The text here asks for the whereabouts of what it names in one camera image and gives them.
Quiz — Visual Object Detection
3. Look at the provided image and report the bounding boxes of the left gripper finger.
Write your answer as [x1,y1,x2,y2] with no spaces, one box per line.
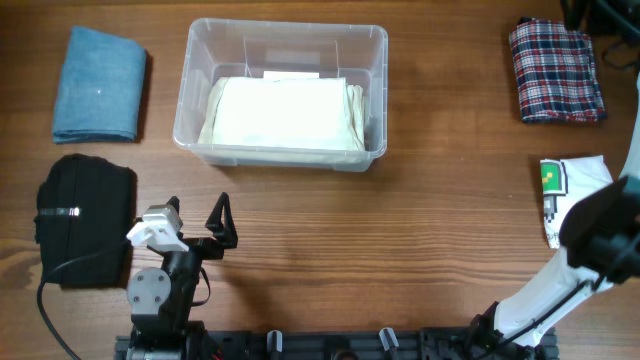
[165,196,181,234]
[205,192,238,249]

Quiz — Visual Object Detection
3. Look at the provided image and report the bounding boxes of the cream cloth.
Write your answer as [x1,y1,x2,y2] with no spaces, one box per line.
[198,77,366,152]

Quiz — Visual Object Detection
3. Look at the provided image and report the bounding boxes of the white printed t-shirt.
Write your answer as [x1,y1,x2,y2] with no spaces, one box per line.
[540,155,613,249]

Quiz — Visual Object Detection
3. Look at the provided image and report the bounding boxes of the red plaid cloth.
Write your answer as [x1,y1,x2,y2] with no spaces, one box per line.
[509,18,607,124]

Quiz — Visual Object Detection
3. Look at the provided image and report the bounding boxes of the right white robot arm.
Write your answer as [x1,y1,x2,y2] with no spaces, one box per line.
[462,1,639,359]

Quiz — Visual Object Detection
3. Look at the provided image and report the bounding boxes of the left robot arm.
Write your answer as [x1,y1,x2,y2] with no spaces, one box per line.
[114,192,238,360]

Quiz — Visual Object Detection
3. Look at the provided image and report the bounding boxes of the white label in container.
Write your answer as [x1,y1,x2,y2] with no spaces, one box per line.
[263,71,320,80]

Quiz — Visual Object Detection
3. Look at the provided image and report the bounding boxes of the clear plastic storage container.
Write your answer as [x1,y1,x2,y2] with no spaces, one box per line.
[173,18,389,172]

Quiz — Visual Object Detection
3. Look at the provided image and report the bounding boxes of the folded black garment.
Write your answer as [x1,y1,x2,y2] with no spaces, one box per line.
[34,154,136,287]

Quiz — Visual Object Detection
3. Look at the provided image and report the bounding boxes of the folded blue denim cloth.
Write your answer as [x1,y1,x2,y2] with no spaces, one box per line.
[52,26,147,144]

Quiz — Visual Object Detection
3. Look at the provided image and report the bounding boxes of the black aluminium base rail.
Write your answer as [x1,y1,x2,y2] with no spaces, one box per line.
[113,328,560,360]

